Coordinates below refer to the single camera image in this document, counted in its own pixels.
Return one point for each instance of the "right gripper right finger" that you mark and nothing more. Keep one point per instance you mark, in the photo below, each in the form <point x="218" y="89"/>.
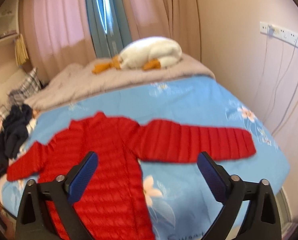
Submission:
<point x="261" y="220"/>

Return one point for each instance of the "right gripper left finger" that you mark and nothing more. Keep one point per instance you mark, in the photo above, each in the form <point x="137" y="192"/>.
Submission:
<point x="34" y="220"/>

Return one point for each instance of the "red down jacket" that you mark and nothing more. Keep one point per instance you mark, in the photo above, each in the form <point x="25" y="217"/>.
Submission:
<point x="113" y="205"/>

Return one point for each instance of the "dark navy clothes pile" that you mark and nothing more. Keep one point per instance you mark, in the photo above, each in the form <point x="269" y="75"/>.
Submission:
<point x="15" y="131"/>

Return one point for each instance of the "left hand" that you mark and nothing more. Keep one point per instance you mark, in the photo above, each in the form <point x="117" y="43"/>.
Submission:
<point x="9" y="233"/>

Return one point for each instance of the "blue floral bed sheet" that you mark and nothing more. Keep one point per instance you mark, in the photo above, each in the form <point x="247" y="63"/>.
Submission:
<point x="186" y="208"/>

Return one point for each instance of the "plaid pillow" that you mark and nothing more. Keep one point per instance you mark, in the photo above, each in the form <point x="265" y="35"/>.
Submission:
<point x="27" y="88"/>

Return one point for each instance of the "grey quilt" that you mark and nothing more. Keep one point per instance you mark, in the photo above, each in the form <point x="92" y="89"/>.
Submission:
<point x="77" y="82"/>

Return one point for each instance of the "yellow hanging tassel cloth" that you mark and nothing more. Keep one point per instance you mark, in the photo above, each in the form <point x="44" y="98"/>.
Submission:
<point x="21" y="54"/>

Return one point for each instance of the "white power strip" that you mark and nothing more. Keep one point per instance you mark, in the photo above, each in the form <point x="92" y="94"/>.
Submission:
<point x="279" y="33"/>

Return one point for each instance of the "white goose plush toy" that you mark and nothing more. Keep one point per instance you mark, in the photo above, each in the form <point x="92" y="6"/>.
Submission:
<point x="149" y="53"/>

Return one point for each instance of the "pink curtain left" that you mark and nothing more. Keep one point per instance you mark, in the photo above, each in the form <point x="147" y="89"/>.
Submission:
<point x="57" y="34"/>

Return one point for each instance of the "pink curtain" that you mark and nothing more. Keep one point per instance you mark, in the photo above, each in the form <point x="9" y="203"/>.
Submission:
<point x="175" y="19"/>
<point x="57" y="34"/>

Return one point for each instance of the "teal curtain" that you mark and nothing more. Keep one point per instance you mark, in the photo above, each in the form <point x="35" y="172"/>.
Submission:
<point x="108" y="26"/>

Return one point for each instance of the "pink curtain right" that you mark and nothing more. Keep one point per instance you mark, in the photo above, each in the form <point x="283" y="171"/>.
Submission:
<point x="175" y="19"/>

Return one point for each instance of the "white wall shelf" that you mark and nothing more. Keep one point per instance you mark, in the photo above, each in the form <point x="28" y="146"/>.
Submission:
<point x="9" y="19"/>

